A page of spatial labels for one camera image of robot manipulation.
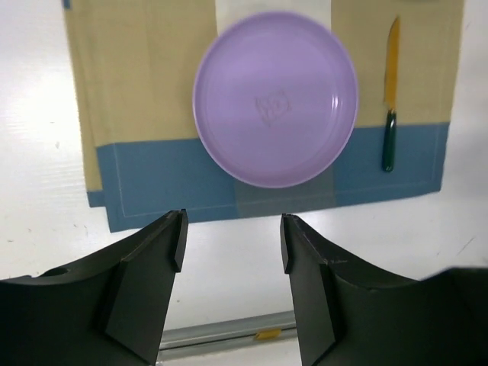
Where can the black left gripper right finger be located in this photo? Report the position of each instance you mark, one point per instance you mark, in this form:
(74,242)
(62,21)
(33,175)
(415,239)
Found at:
(350,312)

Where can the purple plastic plate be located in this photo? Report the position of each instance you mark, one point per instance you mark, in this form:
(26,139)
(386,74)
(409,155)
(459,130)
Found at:
(275,99)

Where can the blue beige checked placemat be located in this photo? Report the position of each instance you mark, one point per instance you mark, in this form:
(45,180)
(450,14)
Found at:
(135,62)

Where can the aluminium front rail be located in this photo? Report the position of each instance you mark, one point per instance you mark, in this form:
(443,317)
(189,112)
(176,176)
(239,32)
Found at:
(226,330)

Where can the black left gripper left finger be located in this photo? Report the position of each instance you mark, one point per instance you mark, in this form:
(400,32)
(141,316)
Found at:
(108,308)

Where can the yellow knife green handle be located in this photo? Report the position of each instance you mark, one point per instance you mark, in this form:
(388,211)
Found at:
(390,96)

